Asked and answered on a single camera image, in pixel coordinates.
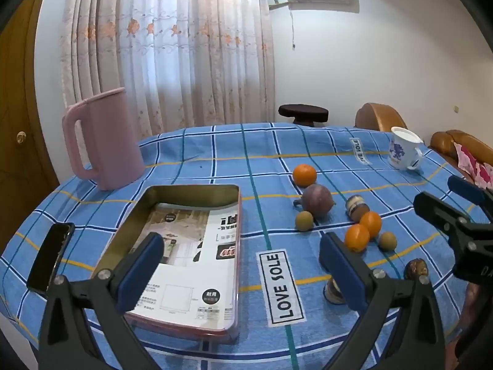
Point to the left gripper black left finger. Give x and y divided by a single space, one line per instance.
66 340

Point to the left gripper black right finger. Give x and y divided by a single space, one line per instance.
417 339

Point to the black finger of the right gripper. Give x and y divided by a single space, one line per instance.
443 211
474 194

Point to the brown walnut-like fruit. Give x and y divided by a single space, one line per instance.
415 269

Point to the orange tangerine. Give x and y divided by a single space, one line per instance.
357 238
304 175
372 222

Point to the large purple mangosteen fruit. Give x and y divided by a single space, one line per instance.
316 199

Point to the small tan round fruit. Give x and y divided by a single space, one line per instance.
304 221

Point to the person's right hand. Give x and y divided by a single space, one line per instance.
469 308

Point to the pink floral cloth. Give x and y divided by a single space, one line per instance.
481 174

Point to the brown leather sofa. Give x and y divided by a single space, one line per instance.
442 142

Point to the white blue-patterned mug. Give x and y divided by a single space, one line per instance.
404 151

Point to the black smartphone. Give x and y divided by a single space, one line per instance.
50 254

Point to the pink metal tin box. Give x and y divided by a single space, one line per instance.
123 242

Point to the brown leather chair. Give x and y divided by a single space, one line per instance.
374 116

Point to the printed paper in tin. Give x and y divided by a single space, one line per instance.
195 283

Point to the blue plaid tablecloth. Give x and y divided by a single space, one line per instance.
259 159

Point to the wooden door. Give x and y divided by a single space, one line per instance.
27 174

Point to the dark round stool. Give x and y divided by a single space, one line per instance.
307 115

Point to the pink plastic pitcher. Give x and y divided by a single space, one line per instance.
101 140

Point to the brass door knob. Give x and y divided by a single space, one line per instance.
21 137

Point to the floral sheer curtain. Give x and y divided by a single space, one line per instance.
182 63

